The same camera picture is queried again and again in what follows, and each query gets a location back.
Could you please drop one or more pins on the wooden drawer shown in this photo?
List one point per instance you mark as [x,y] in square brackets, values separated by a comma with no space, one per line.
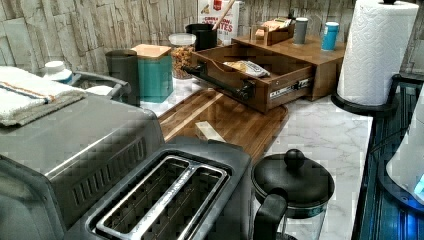
[289,78]

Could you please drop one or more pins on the wooden drawer cabinet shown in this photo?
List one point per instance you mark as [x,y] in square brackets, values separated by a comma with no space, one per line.
[327,63]

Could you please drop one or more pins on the wooden cutting board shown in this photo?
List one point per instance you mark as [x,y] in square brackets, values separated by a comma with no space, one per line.
[234,122]

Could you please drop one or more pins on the white potato chips bag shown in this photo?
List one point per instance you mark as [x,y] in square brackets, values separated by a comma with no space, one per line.
[249,68]

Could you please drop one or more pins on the teal canister with wooden lid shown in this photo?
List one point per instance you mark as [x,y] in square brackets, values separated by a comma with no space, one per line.
[155,72]

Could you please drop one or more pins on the glass jar of nuts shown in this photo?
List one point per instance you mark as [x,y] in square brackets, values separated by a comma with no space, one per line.
[182,46]

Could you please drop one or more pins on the black utensil holder cup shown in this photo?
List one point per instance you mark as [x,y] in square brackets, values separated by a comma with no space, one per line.
[206,36]

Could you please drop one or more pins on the grey dish rack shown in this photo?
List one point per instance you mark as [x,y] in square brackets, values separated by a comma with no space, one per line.
[101,85]

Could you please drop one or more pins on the dark grey cylindrical canister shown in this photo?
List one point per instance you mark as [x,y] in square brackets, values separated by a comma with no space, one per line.
[123,64]

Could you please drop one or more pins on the black-lidded glass french press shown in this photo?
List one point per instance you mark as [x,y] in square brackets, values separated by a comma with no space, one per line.
[293,192]

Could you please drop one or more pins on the small wooden tea box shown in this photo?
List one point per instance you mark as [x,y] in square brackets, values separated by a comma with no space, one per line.
[275,31]

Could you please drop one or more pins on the wooden spoon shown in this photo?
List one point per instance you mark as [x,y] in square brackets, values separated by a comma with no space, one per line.
[224,13]

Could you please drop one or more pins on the grey shaker can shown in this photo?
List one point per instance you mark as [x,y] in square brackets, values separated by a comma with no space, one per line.
[300,30]

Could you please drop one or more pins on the blue shaker can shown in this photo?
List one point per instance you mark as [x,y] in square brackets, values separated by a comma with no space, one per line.
[329,36]

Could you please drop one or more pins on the white bottle with cap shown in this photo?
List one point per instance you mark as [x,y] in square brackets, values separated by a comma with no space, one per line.
[56,71]

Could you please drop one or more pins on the black paper towel holder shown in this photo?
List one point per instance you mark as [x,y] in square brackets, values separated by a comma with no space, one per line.
[382,110]

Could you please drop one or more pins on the white paper towel roll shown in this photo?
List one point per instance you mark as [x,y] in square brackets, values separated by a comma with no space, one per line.
[376,44]

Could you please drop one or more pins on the white striped dish towel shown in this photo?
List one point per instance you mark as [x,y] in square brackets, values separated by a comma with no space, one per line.
[25,97]

